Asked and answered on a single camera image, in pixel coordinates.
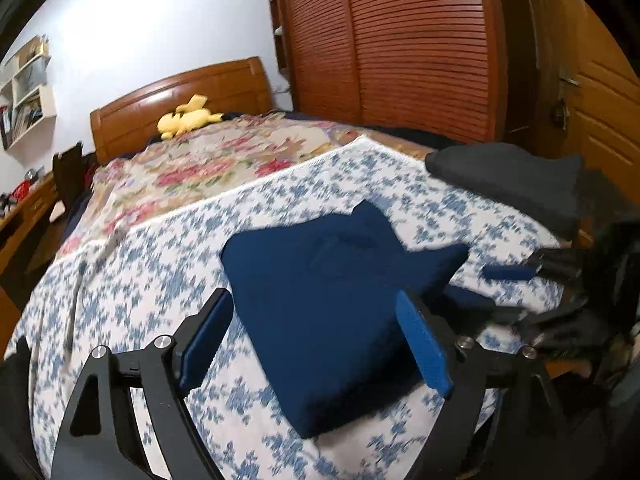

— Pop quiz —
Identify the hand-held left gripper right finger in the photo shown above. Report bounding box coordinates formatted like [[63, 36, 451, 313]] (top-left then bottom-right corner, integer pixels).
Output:
[[395, 290, 586, 480]]

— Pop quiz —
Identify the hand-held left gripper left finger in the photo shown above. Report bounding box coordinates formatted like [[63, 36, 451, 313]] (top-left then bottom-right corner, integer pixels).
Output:
[[50, 287, 235, 480]]

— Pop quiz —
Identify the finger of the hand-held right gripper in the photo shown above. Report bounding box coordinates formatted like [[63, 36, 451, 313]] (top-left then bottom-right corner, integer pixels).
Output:
[[442, 286, 536, 328], [482, 249, 586, 283]]

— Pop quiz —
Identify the navy blue jacket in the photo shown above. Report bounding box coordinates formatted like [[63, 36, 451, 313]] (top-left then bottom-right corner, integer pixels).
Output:
[[220, 200, 471, 438]]

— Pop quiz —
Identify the blue floral bed sheet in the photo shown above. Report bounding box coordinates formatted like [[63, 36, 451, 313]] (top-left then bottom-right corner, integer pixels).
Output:
[[10, 135, 576, 480]]

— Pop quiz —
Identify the dark grey folded garment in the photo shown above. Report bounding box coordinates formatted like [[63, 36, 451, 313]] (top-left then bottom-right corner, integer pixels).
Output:
[[425, 142, 586, 238]]

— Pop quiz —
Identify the red floral blanket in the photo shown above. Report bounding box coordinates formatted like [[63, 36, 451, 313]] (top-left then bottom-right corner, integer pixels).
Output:
[[60, 112, 371, 261]]

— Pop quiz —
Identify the wooden door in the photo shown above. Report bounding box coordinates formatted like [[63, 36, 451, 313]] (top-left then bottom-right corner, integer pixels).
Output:
[[520, 0, 640, 196]]

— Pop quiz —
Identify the yellow plush toy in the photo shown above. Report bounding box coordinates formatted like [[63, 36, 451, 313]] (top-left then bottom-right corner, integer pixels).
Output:
[[157, 94, 224, 141]]

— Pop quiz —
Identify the dark wooden chair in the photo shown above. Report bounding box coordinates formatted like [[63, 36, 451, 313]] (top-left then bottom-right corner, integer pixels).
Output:
[[52, 142, 86, 211]]

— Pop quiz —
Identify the wooden desk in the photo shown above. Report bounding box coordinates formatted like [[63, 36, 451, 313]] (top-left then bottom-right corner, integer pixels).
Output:
[[0, 170, 58, 311]]

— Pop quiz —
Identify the wooden bed headboard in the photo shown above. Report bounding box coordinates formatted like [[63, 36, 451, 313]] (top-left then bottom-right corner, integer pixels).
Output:
[[90, 56, 275, 165]]

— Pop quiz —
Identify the wooden louvred wardrobe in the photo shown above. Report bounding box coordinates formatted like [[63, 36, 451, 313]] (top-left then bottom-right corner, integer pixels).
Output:
[[277, 0, 508, 146]]

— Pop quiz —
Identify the open wooden side shelf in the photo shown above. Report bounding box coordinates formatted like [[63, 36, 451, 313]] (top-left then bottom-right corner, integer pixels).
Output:
[[265, 0, 293, 81]]

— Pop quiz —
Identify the white wall shelf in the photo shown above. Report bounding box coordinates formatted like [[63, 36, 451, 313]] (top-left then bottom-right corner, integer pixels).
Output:
[[0, 35, 55, 151]]

